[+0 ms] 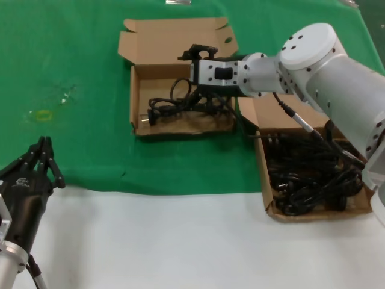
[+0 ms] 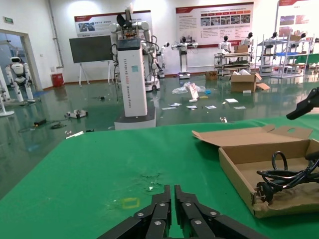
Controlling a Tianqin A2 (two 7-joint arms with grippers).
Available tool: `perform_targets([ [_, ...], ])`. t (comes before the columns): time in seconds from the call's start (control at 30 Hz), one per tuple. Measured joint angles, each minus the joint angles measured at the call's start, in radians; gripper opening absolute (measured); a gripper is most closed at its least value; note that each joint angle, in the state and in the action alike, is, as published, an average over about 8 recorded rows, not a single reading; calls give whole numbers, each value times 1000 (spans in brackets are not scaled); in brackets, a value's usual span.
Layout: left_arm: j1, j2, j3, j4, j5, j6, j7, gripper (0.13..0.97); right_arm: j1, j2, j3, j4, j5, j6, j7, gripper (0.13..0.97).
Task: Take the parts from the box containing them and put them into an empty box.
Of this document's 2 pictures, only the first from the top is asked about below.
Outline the black power cable with plug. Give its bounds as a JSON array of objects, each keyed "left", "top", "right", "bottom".
[{"left": 140, "top": 78, "right": 237, "bottom": 126}]

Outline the tangle of black power cables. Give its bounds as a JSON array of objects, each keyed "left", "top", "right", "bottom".
[{"left": 248, "top": 129, "right": 366, "bottom": 216}]

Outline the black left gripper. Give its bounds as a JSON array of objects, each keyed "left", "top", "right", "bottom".
[{"left": 0, "top": 136, "right": 66, "bottom": 251}]

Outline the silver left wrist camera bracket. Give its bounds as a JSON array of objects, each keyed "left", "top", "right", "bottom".
[{"left": 0, "top": 192, "right": 13, "bottom": 241}]

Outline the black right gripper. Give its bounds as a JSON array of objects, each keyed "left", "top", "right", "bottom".
[{"left": 177, "top": 43, "right": 243, "bottom": 111}]

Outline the left arm cable grey connector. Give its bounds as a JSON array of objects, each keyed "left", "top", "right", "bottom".
[{"left": 25, "top": 254, "right": 48, "bottom": 289}]

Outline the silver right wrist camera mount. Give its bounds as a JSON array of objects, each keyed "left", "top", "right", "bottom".
[{"left": 189, "top": 58, "right": 251, "bottom": 91}]

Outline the green table cloth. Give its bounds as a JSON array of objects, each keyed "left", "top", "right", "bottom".
[{"left": 0, "top": 0, "right": 385, "bottom": 196}]

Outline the open brown cardboard box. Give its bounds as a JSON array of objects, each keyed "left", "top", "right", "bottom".
[
  {"left": 234, "top": 96, "right": 375, "bottom": 224},
  {"left": 117, "top": 17, "right": 240, "bottom": 138}
]

